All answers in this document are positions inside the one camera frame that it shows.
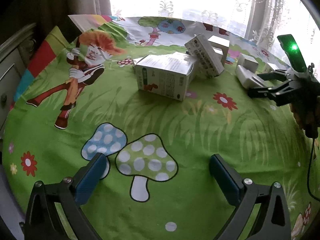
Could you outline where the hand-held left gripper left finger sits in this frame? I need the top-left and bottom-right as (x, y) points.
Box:
(24, 152), (110, 240)

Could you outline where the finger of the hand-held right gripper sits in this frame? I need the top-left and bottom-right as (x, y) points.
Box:
(247, 79), (297, 106)
(257, 68), (294, 82)

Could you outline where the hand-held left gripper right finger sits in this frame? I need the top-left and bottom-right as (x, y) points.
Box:
(209, 154), (292, 240)

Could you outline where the person's right hand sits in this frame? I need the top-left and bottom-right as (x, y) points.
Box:
(290, 101), (316, 132)

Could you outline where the grey curtain panel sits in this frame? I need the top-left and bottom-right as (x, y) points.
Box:
(245, 0), (285, 48)

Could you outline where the green cartoon printed blanket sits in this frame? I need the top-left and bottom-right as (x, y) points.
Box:
(2, 15), (320, 240)

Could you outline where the tall white box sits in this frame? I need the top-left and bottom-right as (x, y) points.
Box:
(207, 35), (230, 65)

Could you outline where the white box with printed text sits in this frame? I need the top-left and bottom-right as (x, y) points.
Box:
(184, 34), (225, 78)

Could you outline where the large white green-label box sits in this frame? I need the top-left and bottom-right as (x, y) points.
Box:
(134, 52), (194, 102)

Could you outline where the white lace curtain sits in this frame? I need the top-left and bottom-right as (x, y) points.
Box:
(107, 0), (320, 63)

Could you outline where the white ornate dresser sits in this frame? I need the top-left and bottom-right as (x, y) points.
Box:
(0, 22), (38, 130)

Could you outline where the black cable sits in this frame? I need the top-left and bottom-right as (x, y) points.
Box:
(307, 135), (320, 200)

